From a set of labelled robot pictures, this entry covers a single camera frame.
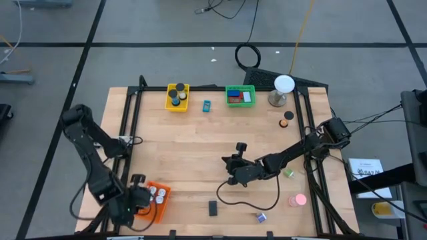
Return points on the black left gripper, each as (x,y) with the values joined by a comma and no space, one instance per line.
(138,200)

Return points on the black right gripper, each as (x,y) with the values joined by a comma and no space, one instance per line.
(243,171)

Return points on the red rectangular block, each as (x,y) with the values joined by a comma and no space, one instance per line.
(235,99)

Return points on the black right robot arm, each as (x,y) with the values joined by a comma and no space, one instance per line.
(293,151)

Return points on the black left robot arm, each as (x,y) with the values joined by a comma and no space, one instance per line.
(93,166)

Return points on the orange plastic basket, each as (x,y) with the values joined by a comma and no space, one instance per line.
(162,210)

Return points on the black rectangular box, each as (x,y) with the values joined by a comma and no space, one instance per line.
(213,208)

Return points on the pink capped clear hourglass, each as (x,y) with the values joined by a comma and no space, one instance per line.
(301,199)

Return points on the green plastic basket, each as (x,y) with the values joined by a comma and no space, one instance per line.
(253,103)

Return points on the orange sand hourglass black cap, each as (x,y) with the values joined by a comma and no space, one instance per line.
(289,115)

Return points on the small teal rectangular item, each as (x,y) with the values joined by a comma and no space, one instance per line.
(204,106)

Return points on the yellow plastic basket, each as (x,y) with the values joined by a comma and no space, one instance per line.
(185,106)

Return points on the black perforated metal panel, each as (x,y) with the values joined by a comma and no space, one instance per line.
(260,78)

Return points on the white dome wooden table lamp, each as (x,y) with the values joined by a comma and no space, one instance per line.
(284,84)

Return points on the white sand hourglass black cap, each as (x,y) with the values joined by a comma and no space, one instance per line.
(180,86)

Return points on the white paper label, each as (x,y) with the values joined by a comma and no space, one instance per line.
(365,165)

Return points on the black metal bar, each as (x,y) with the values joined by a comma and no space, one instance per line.
(383,178)

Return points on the yellow white container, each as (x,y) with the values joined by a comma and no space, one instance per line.
(383,210)

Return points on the black floor object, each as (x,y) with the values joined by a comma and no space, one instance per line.
(4,113)

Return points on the gray flat floor base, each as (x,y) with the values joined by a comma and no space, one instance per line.
(16,79)

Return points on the gray blue floor base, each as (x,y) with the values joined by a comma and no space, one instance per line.
(43,3)

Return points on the white frame bracket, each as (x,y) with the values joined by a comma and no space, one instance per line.
(125,138)

